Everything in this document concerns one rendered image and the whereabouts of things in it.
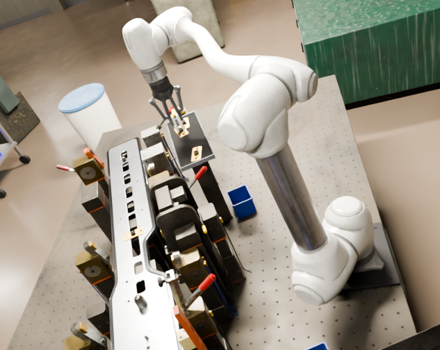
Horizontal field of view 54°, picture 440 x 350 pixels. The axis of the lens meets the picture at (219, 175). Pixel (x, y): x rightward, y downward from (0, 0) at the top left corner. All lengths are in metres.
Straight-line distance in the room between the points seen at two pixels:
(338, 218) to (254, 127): 0.56
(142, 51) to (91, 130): 2.72
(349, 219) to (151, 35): 0.90
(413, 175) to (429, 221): 0.40
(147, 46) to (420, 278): 1.79
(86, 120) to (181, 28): 2.66
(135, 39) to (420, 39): 2.42
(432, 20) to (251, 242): 2.21
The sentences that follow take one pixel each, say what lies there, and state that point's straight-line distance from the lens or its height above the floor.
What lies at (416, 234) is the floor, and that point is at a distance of 2.69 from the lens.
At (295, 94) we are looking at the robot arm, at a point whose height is 1.48.
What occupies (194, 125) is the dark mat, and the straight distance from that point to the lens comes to 1.81.
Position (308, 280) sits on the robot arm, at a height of 0.95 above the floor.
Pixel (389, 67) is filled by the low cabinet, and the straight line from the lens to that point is 3.53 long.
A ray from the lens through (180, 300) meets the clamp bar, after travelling 1.24.
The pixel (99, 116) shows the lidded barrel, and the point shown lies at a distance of 4.13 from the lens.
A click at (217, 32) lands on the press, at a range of 5.32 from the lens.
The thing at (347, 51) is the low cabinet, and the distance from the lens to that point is 3.39.
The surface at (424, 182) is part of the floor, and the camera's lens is 2.98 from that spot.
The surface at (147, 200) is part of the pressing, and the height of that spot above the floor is 1.00.
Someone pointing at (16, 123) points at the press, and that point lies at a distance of 5.51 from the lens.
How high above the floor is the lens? 2.07
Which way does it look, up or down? 38 degrees down
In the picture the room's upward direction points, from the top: 23 degrees counter-clockwise
